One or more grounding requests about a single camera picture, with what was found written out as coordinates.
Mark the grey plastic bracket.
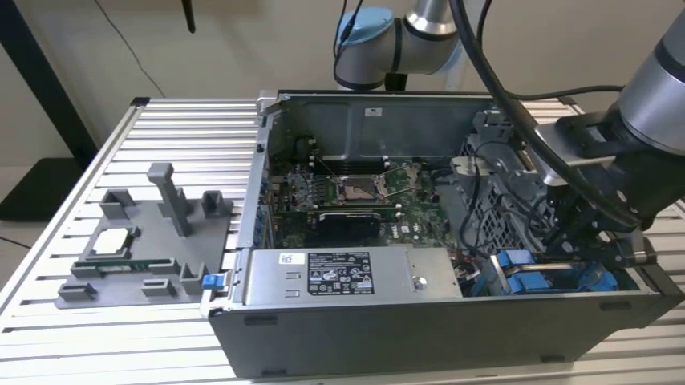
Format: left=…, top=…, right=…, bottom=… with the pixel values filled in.
left=469, top=109, right=515, bottom=144

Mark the green motherboard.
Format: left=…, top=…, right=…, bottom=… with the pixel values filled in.
left=259, top=158, right=459, bottom=249

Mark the metal socket cover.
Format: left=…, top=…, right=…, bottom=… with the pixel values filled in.
left=376, top=164, right=421, bottom=193

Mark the black RAM slot row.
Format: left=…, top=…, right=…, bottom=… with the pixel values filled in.
left=308, top=154, right=391, bottom=177

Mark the black desk post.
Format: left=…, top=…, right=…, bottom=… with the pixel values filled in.
left=0, top=0, right=100, bottom=165

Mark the grey metal disk bay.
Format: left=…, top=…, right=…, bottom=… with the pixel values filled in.
left=435, top=134, right=616, bottom=296

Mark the silver CPU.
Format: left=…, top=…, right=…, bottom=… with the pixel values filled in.
left=89, top=228, right=134, bottom=257

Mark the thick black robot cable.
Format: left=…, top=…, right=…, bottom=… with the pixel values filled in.
left=447, top=0, right=646, bottom=233

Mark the blue disk carrier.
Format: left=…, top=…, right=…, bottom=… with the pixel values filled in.
left=507, top=260, right=619, bottom=296

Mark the black antenna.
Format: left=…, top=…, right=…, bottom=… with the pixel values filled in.
left=180, top=0, right=197, bottom=35

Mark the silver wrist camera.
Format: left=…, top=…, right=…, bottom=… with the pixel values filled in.
left=534, top=123, right=615, bottom=188

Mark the CPU socket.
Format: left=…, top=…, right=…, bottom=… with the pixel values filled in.
left=331, top=174, right=384, bottom=204

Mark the grey parts rack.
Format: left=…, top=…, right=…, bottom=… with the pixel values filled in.
left=54, top=162, right=236, bottom=310

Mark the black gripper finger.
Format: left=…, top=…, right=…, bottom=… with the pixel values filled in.
left=542, top=218, right=595, bottom=257
left=606, top=235, right=652, bottom=270

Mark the black arm joint cable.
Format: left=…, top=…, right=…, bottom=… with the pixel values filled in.
left=333, top=0, right=365, bottom=53

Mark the thin wall cable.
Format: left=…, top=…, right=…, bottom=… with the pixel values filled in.
left=93, top=0, right=166, bottom=99

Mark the green RAM stick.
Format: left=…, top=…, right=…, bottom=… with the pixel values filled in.
left=98, top=260, right=161, bottom=274

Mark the coloured power wire bundle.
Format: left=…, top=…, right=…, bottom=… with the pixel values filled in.
left=448, top=250, right=486, bottom=288

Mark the black open PC case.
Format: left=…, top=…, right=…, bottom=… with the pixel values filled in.
left=200, top=88, right=685, bottom=380

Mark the black graphics card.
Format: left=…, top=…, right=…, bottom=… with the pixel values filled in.
left=277, top=206, right=401, bottom=244

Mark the silver power supply unit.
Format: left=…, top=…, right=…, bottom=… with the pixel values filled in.
left=240, top=247, right=464, bottom=306

